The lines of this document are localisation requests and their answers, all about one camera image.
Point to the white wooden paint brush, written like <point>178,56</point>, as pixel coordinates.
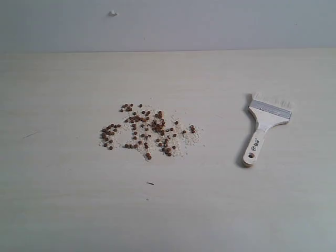
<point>268,112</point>

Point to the brown pellets and crumbs pile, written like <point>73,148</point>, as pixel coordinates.
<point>148,130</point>

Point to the small white wall hook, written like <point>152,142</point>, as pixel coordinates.
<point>112,13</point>

